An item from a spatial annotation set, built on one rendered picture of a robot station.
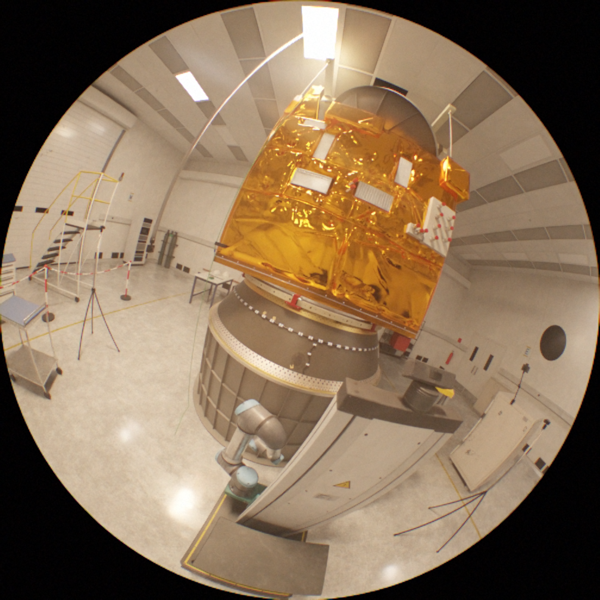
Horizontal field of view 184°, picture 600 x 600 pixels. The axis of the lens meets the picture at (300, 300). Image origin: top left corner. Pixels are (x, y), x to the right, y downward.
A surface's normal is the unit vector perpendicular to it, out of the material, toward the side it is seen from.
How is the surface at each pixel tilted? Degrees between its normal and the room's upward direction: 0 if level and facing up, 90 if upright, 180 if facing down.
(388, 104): 128
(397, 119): 135
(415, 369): 61
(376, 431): 90
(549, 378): 90
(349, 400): 90
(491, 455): 90
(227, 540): 0
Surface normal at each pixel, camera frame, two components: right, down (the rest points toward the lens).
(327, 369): 0.31, -0.22
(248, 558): 0.36, -0.92
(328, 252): -0.01, 0.14
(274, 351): -0.04, -0.35
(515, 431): -0.93, -0.36
